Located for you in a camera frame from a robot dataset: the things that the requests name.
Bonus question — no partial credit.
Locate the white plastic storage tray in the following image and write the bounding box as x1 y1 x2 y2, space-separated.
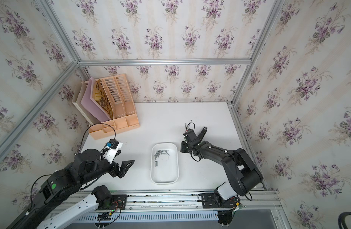
150 143 179 185

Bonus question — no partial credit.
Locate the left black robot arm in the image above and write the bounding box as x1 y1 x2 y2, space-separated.
8 149 135 229

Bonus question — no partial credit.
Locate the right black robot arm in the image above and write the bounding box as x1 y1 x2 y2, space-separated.
180 127 263 202

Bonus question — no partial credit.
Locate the pile of silver screws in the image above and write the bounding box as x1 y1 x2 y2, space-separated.
154 149 170 167

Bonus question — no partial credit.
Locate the black stapler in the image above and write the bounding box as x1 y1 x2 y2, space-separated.
197 127 207 141

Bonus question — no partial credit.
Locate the beige folder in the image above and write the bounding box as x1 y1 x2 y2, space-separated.
72 82 100 125

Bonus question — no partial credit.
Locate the beige desk file organizer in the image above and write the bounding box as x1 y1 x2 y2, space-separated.
89 74 140 140

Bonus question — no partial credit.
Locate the pink folder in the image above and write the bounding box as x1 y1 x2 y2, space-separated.
81 77 111 122

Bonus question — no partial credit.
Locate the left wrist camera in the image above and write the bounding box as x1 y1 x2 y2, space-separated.
102 139 123 164

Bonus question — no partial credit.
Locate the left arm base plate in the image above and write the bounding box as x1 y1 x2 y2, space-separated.
96 195 128 210

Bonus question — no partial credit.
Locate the left camera black cable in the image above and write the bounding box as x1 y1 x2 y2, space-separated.
79 123 117 152

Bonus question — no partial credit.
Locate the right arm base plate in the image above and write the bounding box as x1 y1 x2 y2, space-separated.
198 193 240 209

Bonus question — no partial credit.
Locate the aluminium mounting rail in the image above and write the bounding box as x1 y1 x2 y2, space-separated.
113 188 282 213

